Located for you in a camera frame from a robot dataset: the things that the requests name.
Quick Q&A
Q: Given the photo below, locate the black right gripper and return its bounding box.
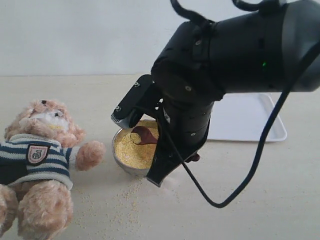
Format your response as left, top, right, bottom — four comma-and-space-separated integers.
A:
146, 21, 225, 187

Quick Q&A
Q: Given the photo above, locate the black camera cable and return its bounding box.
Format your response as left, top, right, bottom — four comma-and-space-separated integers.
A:
154, 0, 320, 208

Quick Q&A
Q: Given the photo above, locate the dark brown wooden spoon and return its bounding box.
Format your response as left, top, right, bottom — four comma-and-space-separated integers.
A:
130, 125, 201, 163

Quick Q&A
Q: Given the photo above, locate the white rectangular plastic tray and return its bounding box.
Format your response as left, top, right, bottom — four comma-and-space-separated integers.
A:
207, 93, 275, 142

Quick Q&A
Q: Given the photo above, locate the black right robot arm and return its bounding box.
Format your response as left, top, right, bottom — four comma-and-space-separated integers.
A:
146, 0, 320, 186

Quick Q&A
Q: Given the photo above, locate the steel bowl of yellow millet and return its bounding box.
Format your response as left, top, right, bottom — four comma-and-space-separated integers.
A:
112, 128, 157, 178

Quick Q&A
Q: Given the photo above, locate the tan teddy bear striped sweater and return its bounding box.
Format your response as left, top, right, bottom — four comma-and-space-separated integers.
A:
0, 99, 106, 240

